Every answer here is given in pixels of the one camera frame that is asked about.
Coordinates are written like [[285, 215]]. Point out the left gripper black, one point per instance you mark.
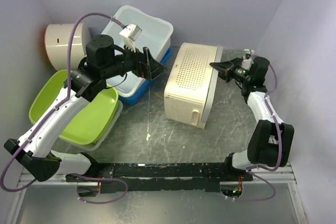
[[138, 57]]

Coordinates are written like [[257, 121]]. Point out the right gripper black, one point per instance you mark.
[[227, 67]]

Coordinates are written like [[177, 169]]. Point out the beige perforated plastic basket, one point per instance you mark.
[[190, 89]]

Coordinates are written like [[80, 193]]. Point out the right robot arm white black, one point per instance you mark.
[[270, 144]]

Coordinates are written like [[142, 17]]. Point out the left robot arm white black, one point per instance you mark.
[[103, 61]]

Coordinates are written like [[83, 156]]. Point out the white cylindrical container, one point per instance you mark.
[[56, 44]]

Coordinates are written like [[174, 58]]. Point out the white plastic tub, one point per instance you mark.
[[156, 35]]

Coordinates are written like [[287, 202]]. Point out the blue plastic tray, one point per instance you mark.
[[132, 100]]

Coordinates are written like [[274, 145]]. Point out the green plastic basin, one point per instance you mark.
[[90, 123]]

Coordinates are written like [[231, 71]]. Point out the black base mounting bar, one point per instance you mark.
[[114, 177]]

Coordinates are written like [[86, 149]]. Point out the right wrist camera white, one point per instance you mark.
[[247, 58]]

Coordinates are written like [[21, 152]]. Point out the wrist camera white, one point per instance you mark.
[[129, 35], [247, 58]]

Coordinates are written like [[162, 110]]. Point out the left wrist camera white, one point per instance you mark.
[[129, 35]]

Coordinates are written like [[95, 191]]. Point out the aluminium rail frame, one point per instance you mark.
[[55, 201]]

